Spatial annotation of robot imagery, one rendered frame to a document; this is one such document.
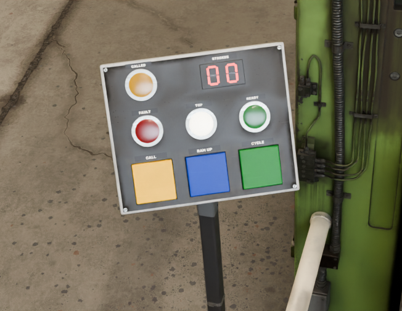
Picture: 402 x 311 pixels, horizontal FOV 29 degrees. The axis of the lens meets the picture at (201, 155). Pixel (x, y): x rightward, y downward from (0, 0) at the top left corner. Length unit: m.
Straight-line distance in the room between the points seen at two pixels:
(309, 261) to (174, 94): 0.56
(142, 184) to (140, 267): 1.28
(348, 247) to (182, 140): 0.68
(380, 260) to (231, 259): 0.83
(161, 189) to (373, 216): 0.64
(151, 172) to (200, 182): 0.09
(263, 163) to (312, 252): 0.41
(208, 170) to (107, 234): 1.43
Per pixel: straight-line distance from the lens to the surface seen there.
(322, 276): 2.01
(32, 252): 2.83
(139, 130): 1.42
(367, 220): 1.89
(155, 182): 1.43
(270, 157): 1.44
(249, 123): 1.43
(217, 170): 1.43
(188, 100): 1.42
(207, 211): 1.65
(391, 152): 1.75
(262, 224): 2.80
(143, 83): 1.41
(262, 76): 1.44
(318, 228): 1.86
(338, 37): 1.58
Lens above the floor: 1.92
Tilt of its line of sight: 38 degrees down
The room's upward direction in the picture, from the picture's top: 5 degrees counter-clockwise
